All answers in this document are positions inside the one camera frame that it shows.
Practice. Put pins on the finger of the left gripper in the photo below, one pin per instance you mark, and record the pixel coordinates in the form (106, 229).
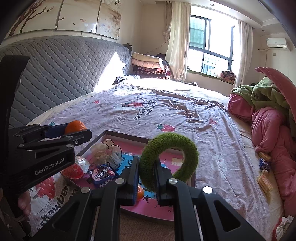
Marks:
(35, 133)
(47, 147)

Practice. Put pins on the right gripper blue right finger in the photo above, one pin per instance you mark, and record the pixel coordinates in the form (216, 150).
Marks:
(165, 192)

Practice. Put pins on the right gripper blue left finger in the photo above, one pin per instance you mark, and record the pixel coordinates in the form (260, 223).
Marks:
(128, 191)

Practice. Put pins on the orange tangerine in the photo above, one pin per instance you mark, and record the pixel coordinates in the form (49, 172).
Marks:
(74, 126)
(140, 193)

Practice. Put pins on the blue Oreo snack packet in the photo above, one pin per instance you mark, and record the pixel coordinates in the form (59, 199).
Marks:
(101, 175)

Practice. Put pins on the red bowl toy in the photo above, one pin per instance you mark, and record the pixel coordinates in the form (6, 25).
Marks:
(78, 169)

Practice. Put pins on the beige mesh drawstring pouch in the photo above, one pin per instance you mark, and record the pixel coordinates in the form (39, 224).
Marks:
(106, 152)

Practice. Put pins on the person's left hand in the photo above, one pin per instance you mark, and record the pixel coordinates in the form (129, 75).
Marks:
(24, 203)

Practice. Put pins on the pink and blue book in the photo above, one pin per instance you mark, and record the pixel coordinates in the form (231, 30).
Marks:
(143, 180)

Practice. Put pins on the shallow grey cardboard box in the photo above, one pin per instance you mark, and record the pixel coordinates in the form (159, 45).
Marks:
(109, 156)

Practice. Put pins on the grey quilted headboard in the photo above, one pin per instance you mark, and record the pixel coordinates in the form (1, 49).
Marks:
(61, 69)

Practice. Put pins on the pink strawberry print bedsheet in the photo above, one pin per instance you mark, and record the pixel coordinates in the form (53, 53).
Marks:
(198, 126)

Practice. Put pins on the yellow wrapped biscuit packet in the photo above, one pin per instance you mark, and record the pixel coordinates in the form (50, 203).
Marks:
(264, 183)

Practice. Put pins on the small blue snack packet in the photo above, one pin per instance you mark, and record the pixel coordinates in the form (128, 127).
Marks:
(264, 166)

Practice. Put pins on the orange wrapped snack bar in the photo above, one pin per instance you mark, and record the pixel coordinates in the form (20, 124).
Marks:
(264, 156)

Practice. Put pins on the stack of folded blankets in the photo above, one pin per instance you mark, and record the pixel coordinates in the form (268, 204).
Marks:
(147, 66)

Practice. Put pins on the pink crumpled duvet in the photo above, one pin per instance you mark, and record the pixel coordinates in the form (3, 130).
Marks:
(271, 136)

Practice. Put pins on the floral cushion on windowsill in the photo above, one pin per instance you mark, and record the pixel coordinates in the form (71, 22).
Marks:
(228, 76)

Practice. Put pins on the painted overhead cabinet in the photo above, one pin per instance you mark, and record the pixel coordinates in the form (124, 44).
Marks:
(97, 17)

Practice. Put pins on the white red scrunchie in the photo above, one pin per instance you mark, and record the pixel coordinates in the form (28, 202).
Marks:
(281, 227)

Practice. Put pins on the green blanket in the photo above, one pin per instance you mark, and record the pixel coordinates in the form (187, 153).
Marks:
(266, 94)

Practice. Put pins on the dark framed window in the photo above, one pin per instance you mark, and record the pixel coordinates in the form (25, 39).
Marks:
(211, 45)

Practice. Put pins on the cream left curtain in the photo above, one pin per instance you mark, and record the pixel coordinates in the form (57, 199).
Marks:
(178, 44)

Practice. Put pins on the cream curtain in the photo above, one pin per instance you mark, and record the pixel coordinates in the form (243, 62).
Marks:
(246, 47)
(178, 44)

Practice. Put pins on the pink curved pillow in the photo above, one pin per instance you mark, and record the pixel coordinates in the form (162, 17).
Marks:
(283, 83)

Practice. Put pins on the cream right curtain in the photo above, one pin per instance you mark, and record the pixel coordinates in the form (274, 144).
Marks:
(246, 47)

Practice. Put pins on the white wall air conditioner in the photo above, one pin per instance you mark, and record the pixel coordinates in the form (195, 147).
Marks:
(277, 43)

